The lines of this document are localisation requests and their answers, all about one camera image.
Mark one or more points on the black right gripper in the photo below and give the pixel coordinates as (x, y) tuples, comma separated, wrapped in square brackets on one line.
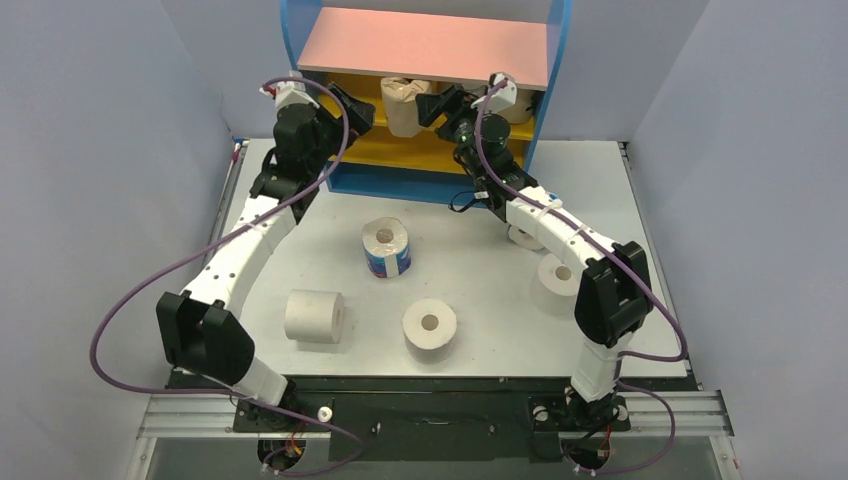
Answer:
[(448, 112)]

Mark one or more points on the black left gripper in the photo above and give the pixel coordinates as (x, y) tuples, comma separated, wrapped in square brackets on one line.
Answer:
[(360, 116)]

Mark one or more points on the brown printed paper roll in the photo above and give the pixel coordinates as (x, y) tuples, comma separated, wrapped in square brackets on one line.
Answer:
[(399, 101)]

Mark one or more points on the blue roll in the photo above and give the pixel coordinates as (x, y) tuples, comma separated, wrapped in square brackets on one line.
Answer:
[(524, 239), (386, 245)]

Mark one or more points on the white roll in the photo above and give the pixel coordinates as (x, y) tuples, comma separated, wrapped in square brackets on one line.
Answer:
[(314, 316), (429, 324), (554, 280)]

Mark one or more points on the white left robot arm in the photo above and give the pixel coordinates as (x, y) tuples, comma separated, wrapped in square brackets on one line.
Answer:
[(200, 326)]

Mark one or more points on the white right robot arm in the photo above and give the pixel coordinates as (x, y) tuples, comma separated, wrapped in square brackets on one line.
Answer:
[(612, 299)]

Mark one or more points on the blue shelf with coloured boards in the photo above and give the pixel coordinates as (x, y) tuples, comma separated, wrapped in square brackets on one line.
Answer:
[(357, 47)]

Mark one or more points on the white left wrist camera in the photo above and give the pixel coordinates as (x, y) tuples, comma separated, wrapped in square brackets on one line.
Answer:
[(287, 91)]

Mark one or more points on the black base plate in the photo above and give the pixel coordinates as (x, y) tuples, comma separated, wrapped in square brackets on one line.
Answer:
[(423, 418)]

